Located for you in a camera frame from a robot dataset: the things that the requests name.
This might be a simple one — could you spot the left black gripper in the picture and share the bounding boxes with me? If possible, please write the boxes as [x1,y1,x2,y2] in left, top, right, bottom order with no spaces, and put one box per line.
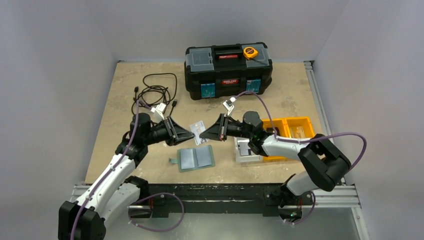
[143,115,194,146]

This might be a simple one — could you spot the white VIP card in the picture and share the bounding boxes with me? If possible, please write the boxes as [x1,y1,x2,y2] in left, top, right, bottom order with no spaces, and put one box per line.
[189,120,209,146]

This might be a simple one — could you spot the teal card holder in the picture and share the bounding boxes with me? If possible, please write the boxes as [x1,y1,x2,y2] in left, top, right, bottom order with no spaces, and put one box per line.
[168,145,216,173]

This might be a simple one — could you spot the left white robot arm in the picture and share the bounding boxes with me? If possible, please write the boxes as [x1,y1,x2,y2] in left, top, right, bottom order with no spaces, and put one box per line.
[58,113,195,240]

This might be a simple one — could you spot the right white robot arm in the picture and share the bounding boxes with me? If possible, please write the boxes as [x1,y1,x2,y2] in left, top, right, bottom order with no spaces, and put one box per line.
[200,111,352,204]

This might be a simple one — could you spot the cards in white bin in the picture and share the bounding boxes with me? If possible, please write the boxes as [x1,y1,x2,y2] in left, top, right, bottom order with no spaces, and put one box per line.
[237,140,253,157]

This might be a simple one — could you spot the white plastic bin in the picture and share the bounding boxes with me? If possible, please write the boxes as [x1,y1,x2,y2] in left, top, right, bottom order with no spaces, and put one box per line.
[234,137,263,164]

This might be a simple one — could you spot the black item in orange bin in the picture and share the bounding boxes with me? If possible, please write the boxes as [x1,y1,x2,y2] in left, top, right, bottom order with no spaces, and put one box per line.
[266,127,280,136]

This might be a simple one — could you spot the black plastic toolbox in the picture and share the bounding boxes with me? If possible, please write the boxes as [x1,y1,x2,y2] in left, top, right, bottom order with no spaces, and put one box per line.
[184,42,273,100]

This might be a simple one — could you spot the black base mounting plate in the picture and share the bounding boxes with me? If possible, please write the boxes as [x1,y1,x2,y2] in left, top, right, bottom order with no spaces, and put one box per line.
[127,183,314,220]

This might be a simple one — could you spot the orange plastic bin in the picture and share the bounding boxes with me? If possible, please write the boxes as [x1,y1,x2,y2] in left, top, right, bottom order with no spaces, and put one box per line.
[258,116,319,163]

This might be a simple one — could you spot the yellow tape measure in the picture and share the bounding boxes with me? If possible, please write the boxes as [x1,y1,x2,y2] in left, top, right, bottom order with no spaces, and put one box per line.
[243,46,259,60]

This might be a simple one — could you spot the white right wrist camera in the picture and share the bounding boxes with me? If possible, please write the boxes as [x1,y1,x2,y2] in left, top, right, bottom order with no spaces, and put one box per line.
[222,96,237,117]

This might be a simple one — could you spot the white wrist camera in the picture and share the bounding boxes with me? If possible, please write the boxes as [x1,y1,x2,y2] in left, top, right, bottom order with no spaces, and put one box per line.
[150,102,167,122]
[222,96,237,117]

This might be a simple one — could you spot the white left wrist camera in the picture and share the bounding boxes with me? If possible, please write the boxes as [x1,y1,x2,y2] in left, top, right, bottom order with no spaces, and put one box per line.
[150,102,167,122]

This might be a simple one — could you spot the black coiled USB cable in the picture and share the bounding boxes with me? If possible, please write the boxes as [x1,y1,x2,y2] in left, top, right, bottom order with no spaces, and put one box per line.
[131,73,179,126]

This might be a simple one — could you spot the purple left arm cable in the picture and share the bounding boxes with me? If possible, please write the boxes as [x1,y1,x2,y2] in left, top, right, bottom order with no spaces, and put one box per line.
[68,99,185,240]

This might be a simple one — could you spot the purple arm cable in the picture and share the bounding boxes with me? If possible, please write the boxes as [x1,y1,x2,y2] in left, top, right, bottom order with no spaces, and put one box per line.
[68,99,185,240]
[231,91,368,226]

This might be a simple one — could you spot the aluminium frame rail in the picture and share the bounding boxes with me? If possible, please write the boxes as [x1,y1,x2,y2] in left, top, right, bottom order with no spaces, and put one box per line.
[304,61,361,209]

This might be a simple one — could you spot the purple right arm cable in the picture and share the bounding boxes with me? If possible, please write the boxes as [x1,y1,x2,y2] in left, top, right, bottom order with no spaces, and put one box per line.
[231,91,368,226]

